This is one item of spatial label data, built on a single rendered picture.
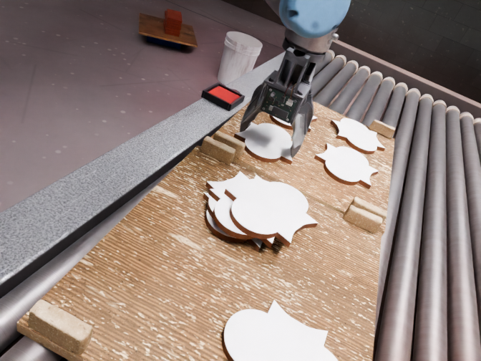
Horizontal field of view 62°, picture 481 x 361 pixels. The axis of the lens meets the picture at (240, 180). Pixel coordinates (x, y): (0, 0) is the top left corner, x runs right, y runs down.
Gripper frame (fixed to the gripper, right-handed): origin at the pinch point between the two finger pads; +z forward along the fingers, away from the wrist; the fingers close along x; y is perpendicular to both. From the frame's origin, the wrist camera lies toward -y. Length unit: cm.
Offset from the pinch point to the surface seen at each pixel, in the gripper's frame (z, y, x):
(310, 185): 0.7, 7.1, 10.9
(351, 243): 0.4, 17.3, 20.2
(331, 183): 0.8, 3.1, 14.4
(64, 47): 99, -166, -187
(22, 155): 96, -53, -114
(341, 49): 3, -93, 1
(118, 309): -0.4, 45.8, -2.2
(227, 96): 2.0, -13.6, -14.3
